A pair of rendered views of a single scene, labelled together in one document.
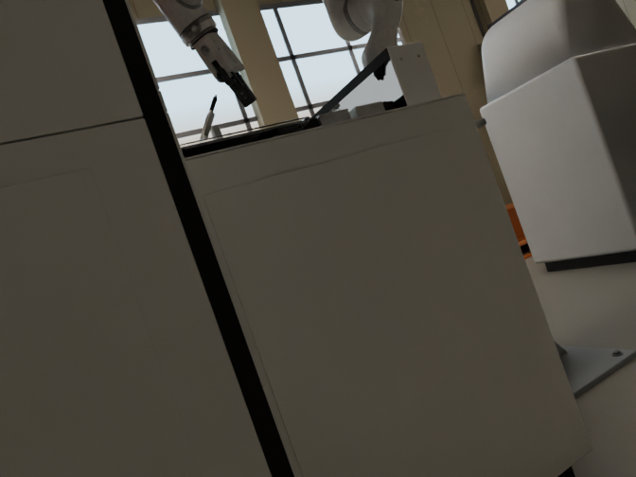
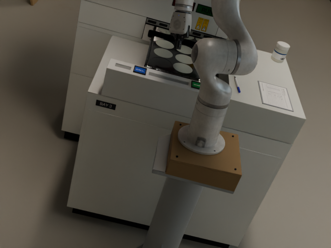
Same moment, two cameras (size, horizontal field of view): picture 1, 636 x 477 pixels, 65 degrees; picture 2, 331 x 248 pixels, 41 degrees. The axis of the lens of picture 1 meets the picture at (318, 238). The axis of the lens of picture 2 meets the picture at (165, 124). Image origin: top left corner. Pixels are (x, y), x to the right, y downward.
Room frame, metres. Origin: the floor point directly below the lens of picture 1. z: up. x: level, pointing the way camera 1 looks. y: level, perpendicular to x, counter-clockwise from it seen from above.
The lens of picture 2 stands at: (1.90, -1.77, 1.89)
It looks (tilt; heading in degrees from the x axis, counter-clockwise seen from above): 34 degrees down; 111
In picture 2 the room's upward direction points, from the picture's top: 18 degrees clockwise
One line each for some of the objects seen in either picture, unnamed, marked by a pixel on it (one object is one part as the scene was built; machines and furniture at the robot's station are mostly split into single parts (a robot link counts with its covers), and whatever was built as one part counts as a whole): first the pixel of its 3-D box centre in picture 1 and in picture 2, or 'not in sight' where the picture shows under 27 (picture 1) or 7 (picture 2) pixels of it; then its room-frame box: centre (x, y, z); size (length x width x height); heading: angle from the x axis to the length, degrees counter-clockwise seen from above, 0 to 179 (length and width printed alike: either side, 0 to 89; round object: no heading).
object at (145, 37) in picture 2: not in sight; (182, 41); (1.04, 0.36, 0.89); 0.44 x 0.02 x 0.10; 26
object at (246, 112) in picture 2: not in sight; (255, 87); (1.53, 0.26, 0.89); 0.62 x 0.35 x 0.14; 116
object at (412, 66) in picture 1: (351, 125); (165, 92); (1.25, -0.18, 0.89); 0.55 x 0.09 x 0.14; 26
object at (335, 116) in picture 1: (331, 119); not in sight; (1.14, -0.12, 0.89); 0.08 x 0.03 x 0.03; 116
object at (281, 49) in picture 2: not in sight; (280, 51); (1.53, 0.53, 1.01); 0.07 x 0.07 x 0.10
